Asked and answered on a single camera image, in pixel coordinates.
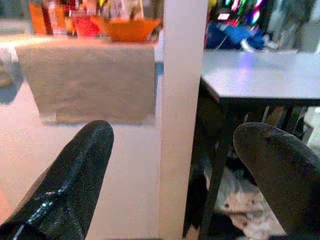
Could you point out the colourful lit display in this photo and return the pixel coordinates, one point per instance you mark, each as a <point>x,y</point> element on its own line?
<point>240,10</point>

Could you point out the orange bowl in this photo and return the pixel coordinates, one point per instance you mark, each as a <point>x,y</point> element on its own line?
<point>130,30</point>

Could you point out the white spotted cloth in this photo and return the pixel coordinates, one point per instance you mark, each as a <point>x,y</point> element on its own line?
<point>245,212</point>

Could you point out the orange translucent jug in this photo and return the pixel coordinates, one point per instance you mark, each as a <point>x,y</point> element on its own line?
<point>37,17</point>

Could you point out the red container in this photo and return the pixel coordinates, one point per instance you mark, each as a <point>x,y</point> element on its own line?
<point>86,26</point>

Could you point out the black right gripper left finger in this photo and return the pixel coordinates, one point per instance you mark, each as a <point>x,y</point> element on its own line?
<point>72,180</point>

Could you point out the grey table with black legs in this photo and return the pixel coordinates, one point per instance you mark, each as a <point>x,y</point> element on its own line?
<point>262,75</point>

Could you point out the beige woven placemat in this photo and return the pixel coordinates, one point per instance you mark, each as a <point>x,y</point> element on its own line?
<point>92,80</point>

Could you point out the white square pillar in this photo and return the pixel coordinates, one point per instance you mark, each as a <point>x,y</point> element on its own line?
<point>180,100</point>

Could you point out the blue fabric heap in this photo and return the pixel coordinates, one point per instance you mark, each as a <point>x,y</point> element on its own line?
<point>232,36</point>

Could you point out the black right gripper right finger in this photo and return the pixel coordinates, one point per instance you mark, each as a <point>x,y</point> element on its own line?
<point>287,180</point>

